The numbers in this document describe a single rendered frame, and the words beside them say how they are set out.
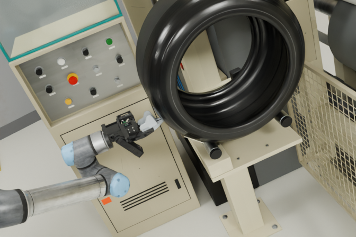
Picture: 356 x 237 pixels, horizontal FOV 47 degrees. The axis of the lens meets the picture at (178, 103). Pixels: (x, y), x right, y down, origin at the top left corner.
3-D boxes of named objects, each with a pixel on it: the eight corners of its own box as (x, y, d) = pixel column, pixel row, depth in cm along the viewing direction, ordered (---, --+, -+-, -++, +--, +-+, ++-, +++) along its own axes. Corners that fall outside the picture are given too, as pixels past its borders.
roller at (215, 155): (180, 107, 171) (190, 103, 171) (183, 116, 173) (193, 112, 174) (208, 152, 141) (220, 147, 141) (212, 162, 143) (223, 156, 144)
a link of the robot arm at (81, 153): (69, 160, 144) (59, 142, 140) (98, 148, 145) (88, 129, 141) (70, 173, 137) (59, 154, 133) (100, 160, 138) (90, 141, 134)
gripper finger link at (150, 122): (162, 111, 138) (136, 122, 137) (167, 125, 141) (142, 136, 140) (160, 107, 140) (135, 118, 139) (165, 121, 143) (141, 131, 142)
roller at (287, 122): (242, 90, 176) (240, 81, 173) (251, 87, 176) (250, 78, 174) (282, 129, 146) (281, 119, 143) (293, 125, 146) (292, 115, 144)
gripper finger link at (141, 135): (153, 129, 138) (130, 139, 137) (155, 133, 139) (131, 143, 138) (151, 122, 142) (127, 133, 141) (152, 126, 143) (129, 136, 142)
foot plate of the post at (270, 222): (219, 217, 237) (217, 214, 235) (260, 198, 239) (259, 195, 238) (237, 251, 214) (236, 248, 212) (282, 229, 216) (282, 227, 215)
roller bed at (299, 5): (264, 57, 189) (251, -3, 174) (293, 45, 190) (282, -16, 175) (286, 72, 172) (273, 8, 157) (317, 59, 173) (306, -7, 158)
